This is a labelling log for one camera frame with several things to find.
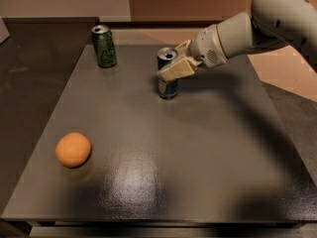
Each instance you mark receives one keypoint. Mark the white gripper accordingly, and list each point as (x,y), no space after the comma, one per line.
(205,48)

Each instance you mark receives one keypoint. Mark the green soda can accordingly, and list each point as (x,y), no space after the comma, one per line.
(104,48)

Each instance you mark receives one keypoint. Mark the orange fruit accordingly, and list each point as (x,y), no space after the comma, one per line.
(73,150)

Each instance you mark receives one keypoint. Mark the red bull can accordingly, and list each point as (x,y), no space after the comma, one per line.
(166,90)

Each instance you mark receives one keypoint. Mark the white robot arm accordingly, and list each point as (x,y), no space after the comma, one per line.
(270,25)

